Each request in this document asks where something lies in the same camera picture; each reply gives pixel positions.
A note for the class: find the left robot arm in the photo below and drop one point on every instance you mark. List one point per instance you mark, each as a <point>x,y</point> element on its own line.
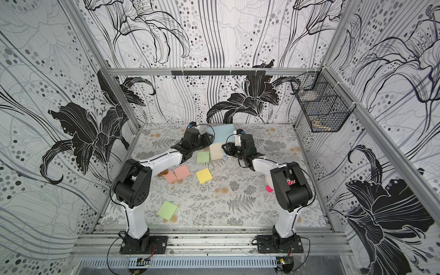
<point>132,186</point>

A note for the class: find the pink sticky notes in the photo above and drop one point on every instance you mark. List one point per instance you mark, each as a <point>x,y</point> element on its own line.
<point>169,176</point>
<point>181,172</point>

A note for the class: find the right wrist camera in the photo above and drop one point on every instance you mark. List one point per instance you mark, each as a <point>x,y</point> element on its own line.
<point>237,134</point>

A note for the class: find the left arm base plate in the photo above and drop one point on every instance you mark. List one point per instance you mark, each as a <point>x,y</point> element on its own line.
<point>145,245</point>

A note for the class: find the white slotted cable duct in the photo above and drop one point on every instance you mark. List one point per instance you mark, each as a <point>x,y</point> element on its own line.
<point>180,262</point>

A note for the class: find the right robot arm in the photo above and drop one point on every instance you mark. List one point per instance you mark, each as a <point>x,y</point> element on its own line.
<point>291,203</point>

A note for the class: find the green sticky notes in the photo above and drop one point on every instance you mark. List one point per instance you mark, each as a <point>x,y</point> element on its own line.
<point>167,210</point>
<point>203,157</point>

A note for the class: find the black wire basket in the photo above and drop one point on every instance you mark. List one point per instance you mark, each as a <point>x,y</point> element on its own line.
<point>319,95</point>

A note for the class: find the pink striped plush toy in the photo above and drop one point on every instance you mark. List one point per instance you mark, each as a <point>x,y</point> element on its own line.
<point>279,180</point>

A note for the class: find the yellow sticky notes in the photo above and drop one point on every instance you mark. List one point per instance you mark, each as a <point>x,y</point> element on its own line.
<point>204,176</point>

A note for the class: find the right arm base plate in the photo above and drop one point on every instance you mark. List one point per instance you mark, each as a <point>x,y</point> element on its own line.
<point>267,244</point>

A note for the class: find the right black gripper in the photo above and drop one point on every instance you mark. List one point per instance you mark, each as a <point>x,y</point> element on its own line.
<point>232,149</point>

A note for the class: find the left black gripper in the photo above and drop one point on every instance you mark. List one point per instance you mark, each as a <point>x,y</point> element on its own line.
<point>205,138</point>

